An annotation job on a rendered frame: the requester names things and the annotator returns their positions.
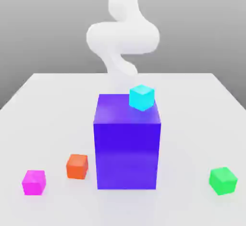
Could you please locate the small cyan cube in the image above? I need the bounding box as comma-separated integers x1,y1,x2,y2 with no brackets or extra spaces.
129,84,155,112

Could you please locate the small orange cube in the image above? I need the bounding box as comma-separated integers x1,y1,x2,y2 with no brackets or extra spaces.
66,154,89,180

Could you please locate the small magenta cube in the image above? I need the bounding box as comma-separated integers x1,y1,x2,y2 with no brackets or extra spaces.
21,169,47,196

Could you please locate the small green cube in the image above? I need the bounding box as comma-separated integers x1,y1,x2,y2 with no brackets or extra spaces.
209,166,238,196

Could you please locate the large purple box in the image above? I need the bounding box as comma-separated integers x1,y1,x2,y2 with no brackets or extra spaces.
93,93,161,190

